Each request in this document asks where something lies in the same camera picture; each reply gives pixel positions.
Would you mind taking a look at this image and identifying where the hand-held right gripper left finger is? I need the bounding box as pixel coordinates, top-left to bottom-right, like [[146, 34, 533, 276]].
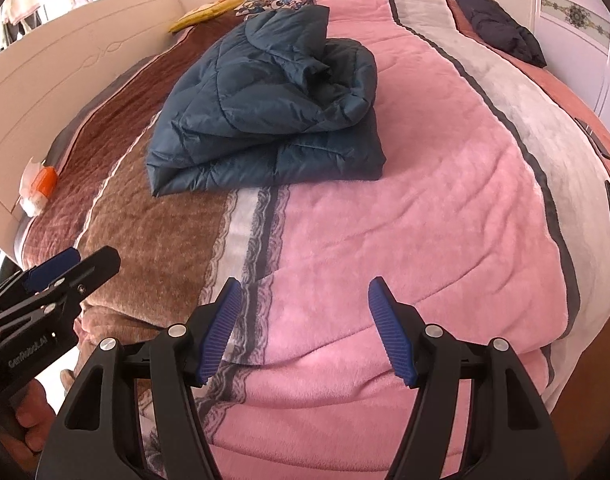
[[35, 277, 243, 480]]

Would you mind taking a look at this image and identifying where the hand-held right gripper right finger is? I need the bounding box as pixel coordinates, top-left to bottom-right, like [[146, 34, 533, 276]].
[[367, 277, 570, 480]]

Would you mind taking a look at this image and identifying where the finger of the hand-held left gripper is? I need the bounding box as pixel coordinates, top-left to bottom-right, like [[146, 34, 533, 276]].
[[0, 247, 83, 306], [0, 246, 122, 330]]

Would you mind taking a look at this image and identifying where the blue-grey puffer jacket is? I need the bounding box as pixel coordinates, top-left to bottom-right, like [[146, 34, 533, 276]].
[[146, 4, 387, 197]]

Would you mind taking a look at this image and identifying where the person's left hand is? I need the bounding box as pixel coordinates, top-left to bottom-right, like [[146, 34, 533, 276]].
[[12, 377, 60, 456]]

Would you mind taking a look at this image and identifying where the orange white packet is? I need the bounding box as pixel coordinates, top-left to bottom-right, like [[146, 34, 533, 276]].
[[17, 156, 60, 217]]

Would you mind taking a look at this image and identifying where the pink brown striped blanket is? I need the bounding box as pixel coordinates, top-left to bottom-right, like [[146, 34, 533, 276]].
[[15, 0, 610, 480]]

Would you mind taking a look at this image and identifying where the beige headboard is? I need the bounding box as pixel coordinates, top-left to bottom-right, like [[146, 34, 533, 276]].
[[0, 0, 186, 248]]

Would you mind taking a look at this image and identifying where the yellow pillow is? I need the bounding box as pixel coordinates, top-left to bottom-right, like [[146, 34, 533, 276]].
[[169, 1, 246, 35]]

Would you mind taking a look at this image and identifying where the salmon bedsheet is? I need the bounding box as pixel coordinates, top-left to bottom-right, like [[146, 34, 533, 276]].
[[355, 0, 610, 281]]

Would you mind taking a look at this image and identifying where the dark navy jacket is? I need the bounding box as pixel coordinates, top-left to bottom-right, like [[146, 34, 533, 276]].
[[451, 0, 548, 68]]

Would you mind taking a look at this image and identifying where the white wardrobe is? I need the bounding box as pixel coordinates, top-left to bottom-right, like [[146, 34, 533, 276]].
[[532, 0, 610, 126]]

